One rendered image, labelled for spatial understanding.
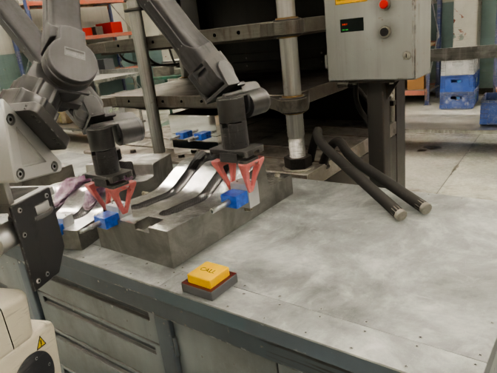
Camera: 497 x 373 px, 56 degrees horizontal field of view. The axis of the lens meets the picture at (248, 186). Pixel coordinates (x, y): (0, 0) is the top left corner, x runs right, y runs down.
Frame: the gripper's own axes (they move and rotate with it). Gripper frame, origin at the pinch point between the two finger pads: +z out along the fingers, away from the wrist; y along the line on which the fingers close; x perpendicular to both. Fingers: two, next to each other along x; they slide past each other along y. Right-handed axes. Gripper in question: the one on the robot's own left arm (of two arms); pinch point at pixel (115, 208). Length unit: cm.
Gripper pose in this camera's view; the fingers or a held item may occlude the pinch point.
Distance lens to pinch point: 116.8
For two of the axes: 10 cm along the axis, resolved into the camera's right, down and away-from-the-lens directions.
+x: -6.0, 3.1, -7.4
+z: 1.0, 9.4, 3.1
